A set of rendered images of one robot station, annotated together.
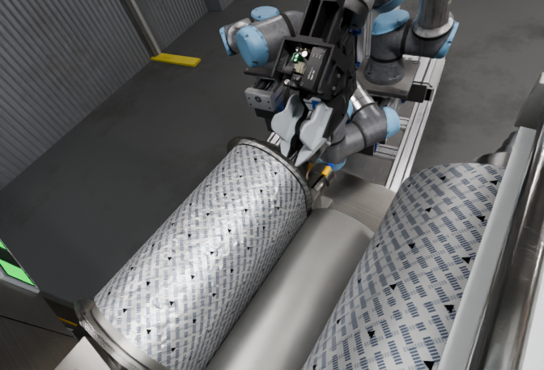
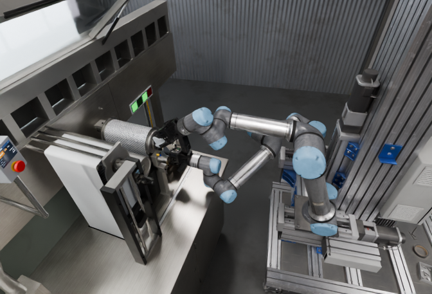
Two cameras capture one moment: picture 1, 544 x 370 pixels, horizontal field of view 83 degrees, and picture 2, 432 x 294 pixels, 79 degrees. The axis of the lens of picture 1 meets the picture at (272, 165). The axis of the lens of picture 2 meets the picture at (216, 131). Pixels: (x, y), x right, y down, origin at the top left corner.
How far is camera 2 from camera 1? 1.13 m
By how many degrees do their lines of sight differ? 43
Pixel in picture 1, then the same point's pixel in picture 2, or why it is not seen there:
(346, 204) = (194, 197)
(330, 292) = not seen: hidden behind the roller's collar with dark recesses
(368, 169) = (293, 257)
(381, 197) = (199, 210)
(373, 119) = (223, 186)
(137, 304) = (112, 124)
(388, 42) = not seen: hidden behind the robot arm
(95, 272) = (194, 139)
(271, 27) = not seen: hidden behind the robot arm
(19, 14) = (304, 27)
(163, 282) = (116, 127)
